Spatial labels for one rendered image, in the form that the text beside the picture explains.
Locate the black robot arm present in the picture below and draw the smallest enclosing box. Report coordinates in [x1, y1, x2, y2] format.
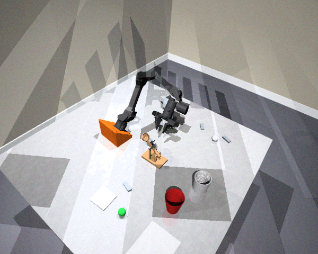
[112, 71, 190, 131]

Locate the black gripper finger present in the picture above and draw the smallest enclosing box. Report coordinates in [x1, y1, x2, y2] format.
[162, 123, 172, 134]
[155, 117, 163, 130]

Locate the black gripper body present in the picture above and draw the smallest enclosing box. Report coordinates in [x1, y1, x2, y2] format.
[152, 106, 179, 127]

